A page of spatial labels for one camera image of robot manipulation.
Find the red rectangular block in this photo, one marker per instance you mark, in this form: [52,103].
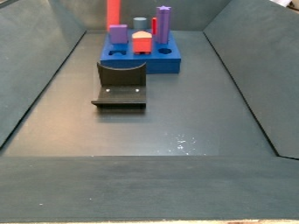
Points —
[112,12]

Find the black curved fixture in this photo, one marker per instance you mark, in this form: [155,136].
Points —
[121,87]

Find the blue shape sorter board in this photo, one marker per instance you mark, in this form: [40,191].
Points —
[162,61]

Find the red house-shaped block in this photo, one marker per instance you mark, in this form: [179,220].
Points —
[142,41]

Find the purple square block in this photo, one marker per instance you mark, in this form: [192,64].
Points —
[117,34]

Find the grey-blue cylinder block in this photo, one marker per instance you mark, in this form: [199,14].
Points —
[140,23]

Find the red rounded block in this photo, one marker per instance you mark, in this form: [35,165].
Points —
[154,25]

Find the purple star column block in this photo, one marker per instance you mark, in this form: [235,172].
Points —
[163,18]

